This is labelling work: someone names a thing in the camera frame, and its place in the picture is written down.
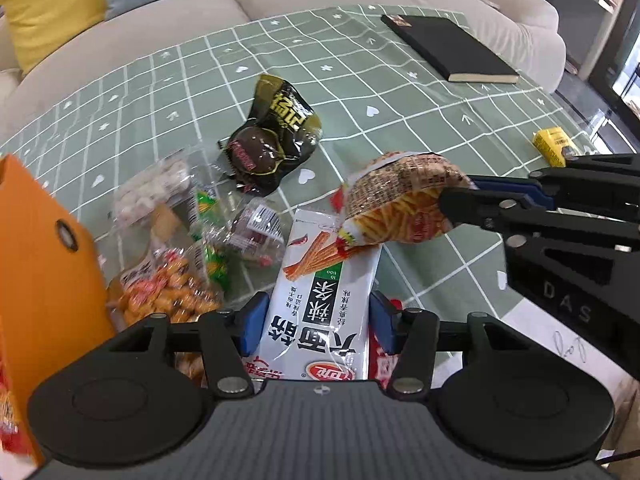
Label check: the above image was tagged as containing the orange storage box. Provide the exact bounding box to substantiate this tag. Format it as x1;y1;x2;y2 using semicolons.
0;154;119;469

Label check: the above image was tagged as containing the clear packet of brown sweets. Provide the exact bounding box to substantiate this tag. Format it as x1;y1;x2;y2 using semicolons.
220;197;289;266

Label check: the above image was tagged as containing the fries print snack packet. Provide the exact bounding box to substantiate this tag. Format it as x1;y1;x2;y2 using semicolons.
332;150;479;251

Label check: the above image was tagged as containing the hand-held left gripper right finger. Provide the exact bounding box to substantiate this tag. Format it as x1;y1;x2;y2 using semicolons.
369;290;544;401

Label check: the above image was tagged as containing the clear bag of white balls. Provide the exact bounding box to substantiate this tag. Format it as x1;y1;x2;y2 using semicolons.
110;152;194;229

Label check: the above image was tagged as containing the white spicy strip packet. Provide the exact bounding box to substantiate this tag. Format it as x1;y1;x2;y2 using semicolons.
240;207;384;382

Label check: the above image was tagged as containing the green checked tablecloth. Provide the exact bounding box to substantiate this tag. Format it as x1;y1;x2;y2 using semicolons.
0;3;602;342

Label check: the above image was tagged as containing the yellow cushion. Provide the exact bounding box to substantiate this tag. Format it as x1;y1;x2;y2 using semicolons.
0;0;109;79

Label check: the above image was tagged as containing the black notebook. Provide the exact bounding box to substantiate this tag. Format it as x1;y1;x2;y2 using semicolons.
380;12;521;85

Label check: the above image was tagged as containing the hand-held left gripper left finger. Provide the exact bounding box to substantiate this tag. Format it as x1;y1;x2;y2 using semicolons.
104;291;272;399

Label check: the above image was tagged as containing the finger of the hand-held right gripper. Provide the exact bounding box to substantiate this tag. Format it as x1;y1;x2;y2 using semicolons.
438;185;554;249
469;151;640;222

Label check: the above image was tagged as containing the small yellow box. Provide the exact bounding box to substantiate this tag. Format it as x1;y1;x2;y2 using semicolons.
531;127;584;169

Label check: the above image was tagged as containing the orange nut snack packet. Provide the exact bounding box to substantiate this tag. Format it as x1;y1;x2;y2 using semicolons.
107;247;226;386

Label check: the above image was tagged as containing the black cake snack packet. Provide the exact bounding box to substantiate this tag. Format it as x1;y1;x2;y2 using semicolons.
217;73;324;197

